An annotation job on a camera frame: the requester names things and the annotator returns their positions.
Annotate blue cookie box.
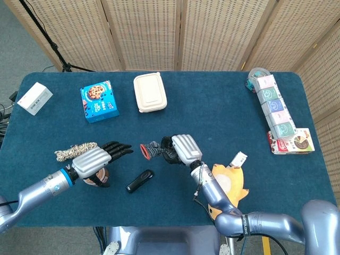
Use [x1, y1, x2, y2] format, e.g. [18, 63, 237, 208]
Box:
[80, 80, 120, 124]

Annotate beige lidded lunch box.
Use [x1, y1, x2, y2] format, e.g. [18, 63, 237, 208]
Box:
[133, 72, 168, 114]

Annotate red white snack box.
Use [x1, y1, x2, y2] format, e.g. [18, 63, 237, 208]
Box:
[267, 127, 316, 155]

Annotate white cardboard box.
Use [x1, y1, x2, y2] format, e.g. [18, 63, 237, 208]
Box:
[16, 82, 54, 116]

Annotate wicker folding screen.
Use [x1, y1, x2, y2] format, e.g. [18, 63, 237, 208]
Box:
[2, 0, 340, 171]

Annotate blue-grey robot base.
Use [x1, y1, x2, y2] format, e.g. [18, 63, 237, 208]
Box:
[106, 226, 221, 255]

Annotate bundle of floor cables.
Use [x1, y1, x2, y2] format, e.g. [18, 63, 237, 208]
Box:
[0, 103, 13, 139]

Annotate black tripod stand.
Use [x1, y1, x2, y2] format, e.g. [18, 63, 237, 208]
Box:
[18, 0, 95, 73]

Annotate brown lidded plastic jar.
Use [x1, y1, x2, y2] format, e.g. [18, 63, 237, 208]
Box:
[82, 166, 110, 188]

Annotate black stapler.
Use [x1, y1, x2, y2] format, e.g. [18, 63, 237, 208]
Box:
[125, 169, 155, 194]

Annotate black-gray knit glove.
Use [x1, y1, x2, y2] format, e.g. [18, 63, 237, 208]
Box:
[140, 141, 176, 160]

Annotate black velcro arm strap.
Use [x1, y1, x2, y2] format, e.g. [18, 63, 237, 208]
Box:
[240, 213, 251, 237]

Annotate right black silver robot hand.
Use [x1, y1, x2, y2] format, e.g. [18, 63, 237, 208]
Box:
[160, 134, 203, 167]

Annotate clear plastic teal item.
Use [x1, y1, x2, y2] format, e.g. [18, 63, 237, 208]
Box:
[244, 67, 271, 93]

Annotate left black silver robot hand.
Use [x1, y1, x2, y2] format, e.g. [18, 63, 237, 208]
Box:
[71, 141, 134, 188]

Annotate clear pack of colourful cubes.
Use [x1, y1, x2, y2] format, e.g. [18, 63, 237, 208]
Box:
[254, 74, 296, 140]

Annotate braided rope bundle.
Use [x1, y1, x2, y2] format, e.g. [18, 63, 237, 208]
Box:
[54, 141, 98, 162]

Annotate cables under table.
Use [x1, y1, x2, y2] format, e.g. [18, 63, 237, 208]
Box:
[92, 226, 107, 255]

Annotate yellow plush toy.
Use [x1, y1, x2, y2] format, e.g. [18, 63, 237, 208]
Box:
[207, 163, 250, 221]

